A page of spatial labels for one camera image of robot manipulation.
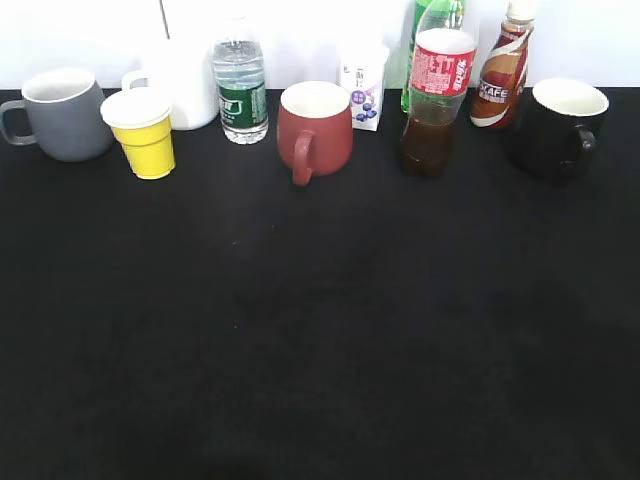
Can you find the grey ceramic mug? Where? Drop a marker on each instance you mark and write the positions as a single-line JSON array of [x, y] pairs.
[[63, 109]]

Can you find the clear water bottle green label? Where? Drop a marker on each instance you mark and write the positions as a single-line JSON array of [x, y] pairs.
[[239, 73]]

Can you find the cola bottle red label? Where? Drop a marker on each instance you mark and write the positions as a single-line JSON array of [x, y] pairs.
[[442, 64]]

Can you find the black ceramic mug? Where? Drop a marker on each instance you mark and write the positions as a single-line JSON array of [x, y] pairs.
[[554, 134]]

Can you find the yellow paper cup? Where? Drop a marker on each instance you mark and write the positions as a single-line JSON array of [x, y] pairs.
[[140, 121]]

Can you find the white blueberry yogurt carton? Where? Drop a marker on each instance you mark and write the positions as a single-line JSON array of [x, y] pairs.
[[362, 74]]

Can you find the white ceramic mug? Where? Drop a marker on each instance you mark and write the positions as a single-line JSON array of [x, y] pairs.
[[182, 71]]

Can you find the red ceramic mug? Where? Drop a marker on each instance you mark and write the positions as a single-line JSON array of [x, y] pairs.
[[314, 129]]

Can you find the brown coffee drink bottle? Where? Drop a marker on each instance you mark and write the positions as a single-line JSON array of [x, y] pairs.
[[504, 72]]

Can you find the green sprite bottle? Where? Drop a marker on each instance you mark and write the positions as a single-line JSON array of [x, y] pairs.
[[428, 14]]

